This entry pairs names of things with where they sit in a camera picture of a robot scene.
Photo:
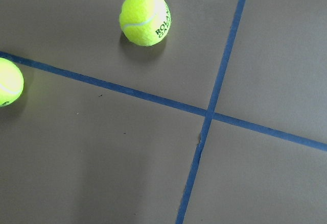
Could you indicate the Roland Garros tennis ball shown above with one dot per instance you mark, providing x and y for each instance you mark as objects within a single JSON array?
[{"x": 145, "y": 22}]

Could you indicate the Wilson tennis ball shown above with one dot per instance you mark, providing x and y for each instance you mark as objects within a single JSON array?
[{"x": 12, "y": 82}]

